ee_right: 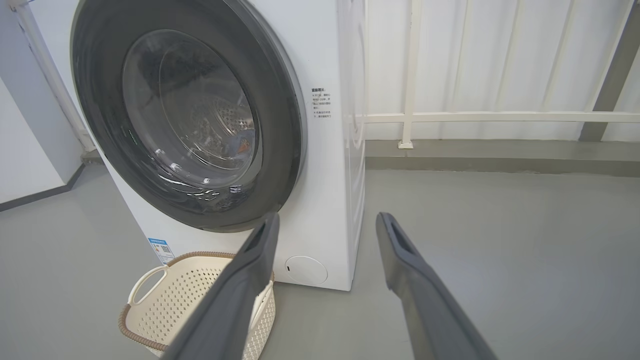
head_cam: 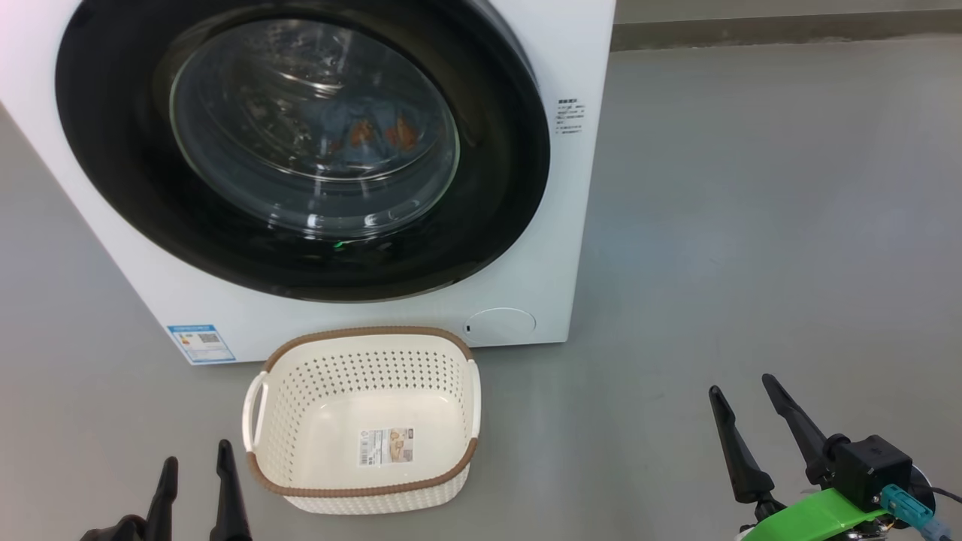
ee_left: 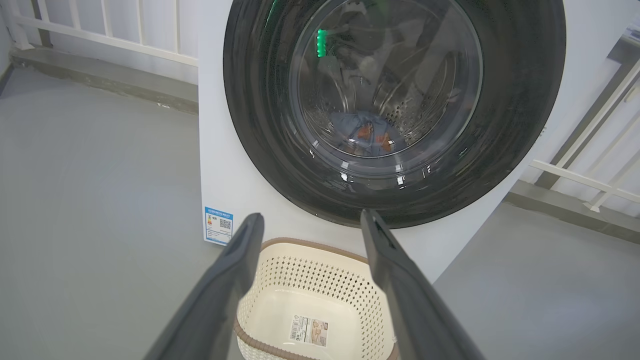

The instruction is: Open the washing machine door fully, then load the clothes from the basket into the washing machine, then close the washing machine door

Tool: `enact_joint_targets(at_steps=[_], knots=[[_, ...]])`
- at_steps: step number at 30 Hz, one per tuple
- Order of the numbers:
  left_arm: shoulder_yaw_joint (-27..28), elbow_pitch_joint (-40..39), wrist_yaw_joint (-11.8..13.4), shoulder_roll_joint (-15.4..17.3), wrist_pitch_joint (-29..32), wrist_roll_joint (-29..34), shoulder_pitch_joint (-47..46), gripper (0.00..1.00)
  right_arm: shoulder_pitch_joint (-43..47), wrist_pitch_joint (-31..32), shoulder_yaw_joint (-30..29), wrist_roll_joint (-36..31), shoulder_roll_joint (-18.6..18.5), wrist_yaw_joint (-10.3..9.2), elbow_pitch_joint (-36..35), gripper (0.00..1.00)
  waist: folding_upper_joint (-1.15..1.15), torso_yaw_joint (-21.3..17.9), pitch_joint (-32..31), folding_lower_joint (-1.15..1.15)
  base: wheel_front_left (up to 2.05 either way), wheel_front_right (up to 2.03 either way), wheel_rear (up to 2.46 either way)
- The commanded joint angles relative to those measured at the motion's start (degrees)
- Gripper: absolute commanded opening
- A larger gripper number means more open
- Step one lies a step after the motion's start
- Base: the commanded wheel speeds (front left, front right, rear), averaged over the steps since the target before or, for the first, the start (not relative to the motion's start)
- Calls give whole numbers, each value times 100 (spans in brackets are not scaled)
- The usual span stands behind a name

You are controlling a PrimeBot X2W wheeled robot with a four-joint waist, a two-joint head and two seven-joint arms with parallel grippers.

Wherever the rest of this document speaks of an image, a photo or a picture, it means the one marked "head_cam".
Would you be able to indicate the round white filter cover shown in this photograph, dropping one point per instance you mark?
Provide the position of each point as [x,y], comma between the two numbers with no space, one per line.
[500,326]

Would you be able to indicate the white front-load washing machine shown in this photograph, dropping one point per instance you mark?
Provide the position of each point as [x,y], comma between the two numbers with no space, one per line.
[113,285]

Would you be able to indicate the blue energy label sticker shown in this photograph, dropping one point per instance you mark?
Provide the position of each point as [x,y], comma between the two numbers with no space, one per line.
[201,344]

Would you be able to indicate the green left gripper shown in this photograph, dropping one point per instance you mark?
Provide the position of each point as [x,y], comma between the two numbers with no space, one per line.
[120,530]

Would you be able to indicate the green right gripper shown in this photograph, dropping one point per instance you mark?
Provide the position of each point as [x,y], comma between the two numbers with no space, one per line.
[812,518]

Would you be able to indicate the stainless steel washing machine drum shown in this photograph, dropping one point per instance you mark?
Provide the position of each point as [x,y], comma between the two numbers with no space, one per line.
[255,98]

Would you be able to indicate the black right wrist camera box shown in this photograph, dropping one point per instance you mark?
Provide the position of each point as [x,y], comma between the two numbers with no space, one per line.
[868,469]

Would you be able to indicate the black round glass washer door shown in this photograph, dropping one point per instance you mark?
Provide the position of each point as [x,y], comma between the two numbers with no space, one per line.
[105,150]

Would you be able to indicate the cream perforated laundry basket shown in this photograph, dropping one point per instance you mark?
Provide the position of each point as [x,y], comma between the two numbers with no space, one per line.
[361,368]

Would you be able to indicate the paper basket product sticker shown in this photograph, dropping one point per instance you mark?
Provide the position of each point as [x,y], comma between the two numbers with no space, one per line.
[385,446]

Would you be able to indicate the blue cartoon print garment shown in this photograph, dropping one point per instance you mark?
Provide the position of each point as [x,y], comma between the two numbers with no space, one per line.
[361,124]

